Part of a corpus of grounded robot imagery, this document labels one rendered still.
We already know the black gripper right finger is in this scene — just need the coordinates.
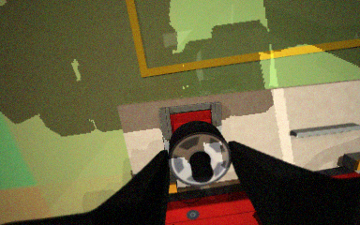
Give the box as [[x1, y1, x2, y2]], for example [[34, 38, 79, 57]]
[[228, 141, 360, 225]]

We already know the yellow rectangular outline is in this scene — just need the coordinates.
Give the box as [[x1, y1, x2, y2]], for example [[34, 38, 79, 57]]
[[126, 0, 360, 77]]

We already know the black wheel with brown rim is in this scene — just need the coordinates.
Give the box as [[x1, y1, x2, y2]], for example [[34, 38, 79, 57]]
[[168, 121, 233, 187]]

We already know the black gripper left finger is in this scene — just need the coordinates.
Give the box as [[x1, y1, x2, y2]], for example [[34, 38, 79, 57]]
[[1, 150, 170, 225]]

